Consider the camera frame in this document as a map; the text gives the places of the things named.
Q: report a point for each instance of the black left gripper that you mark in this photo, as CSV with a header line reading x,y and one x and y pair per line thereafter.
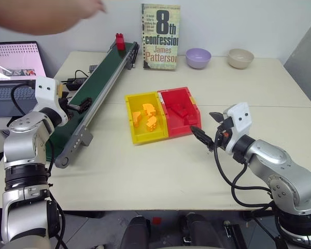
x,y
65,107

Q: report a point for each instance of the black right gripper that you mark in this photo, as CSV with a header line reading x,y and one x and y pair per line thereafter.
x,y
224,135

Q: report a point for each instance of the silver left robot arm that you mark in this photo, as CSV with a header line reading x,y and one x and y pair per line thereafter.
x,y
23,145

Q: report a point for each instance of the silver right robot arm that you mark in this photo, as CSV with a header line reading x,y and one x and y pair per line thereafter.
x,y
280,166

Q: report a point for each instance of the person's bare forearm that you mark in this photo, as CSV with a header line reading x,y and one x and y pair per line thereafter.
x,y
33,18

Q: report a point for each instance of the person's bare hand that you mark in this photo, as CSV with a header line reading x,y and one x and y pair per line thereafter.
x,y
92,7

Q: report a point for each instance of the black power adapter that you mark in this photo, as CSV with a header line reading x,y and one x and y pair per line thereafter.
x,y
74,84

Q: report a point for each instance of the red plastic sorting bin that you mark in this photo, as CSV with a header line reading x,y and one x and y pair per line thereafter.
x,y
180,129

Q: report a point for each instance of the small dark control box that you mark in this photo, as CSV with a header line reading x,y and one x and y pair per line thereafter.
x,y
93,68

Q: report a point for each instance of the yellow plastic sorting bin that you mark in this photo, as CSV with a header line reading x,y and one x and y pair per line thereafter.
x,y
145,136

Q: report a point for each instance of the purple bowl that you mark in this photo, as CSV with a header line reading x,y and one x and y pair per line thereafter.
x,y
198,58

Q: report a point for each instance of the red toy building block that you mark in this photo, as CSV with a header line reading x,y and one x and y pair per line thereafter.
x,y
120,42

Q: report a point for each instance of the beige bowl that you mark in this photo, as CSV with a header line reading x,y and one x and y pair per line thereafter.
x,y
240,59

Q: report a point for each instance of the grey laptop with pink screen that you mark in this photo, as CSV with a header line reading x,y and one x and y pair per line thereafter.
x,y
13,67

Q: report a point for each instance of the dark rounded shape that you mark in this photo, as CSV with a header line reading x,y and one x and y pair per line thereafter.
x,y
134,233
200,230

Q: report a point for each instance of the small red block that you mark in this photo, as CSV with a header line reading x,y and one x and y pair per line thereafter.
x,y
156,221

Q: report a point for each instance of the grey partition panel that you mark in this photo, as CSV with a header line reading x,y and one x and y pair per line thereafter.
x,y
307,67

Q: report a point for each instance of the green conveyor belt, silver frame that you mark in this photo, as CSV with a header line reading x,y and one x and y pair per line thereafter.
x,y
98,77

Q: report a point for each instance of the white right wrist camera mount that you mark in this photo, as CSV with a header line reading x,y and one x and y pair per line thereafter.
x,y
239,119

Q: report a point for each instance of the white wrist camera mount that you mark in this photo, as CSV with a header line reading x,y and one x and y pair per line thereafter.
x,y
45,92
239,119

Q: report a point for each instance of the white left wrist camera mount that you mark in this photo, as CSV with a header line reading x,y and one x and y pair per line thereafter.
x,y
45,92

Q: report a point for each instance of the black metal frame strut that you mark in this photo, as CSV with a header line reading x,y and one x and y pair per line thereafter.
x,y
234,234

